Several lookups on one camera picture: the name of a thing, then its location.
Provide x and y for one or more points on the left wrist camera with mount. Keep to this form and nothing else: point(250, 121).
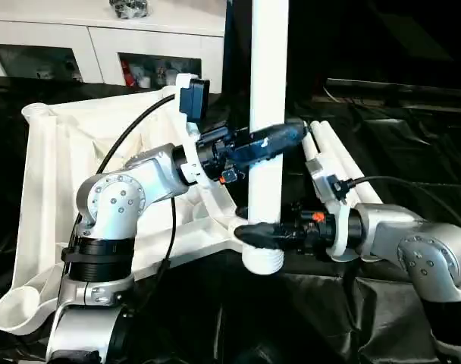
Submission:
point(194, 100)

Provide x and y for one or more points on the black glossy mat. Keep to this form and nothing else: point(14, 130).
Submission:
point(424, 151)

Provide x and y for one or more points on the white plastic table top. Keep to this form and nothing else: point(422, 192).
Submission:
point(56, 151)

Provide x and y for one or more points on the dark bag of parts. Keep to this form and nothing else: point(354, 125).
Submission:
point(128, 8)

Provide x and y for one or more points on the long black bar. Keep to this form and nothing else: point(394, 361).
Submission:
point(397, 91)

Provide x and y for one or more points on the large dark screen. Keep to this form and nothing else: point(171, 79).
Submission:
point(367, 38)

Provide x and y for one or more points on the white glass-door cabinet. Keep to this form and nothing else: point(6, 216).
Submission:
point(101, 41)

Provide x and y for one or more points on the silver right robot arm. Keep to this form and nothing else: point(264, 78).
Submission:
point(405, 242)

